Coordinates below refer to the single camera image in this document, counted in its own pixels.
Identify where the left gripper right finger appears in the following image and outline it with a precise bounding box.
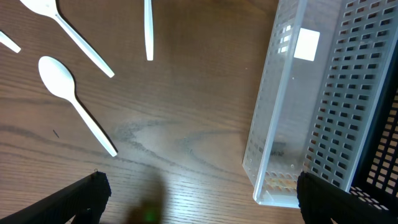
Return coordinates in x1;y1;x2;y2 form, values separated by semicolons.
297;172;397;224

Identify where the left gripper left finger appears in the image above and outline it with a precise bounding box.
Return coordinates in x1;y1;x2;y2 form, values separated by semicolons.
1;171;111;224

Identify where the dark green plastic basket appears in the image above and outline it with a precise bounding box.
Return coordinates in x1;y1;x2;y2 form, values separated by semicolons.
349;49;397;216

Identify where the white spoon near left gripper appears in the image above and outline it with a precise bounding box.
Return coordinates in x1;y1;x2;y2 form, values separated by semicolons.
38;56;118;157

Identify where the clear plastic basket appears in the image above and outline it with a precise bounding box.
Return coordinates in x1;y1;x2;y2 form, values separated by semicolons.
243;0;397;208

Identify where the white spoon far left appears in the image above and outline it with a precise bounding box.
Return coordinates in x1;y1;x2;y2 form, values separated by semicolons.
0;31;21;53

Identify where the white spoon upright left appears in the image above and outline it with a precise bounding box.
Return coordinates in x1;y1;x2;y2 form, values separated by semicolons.
144;0;154;61

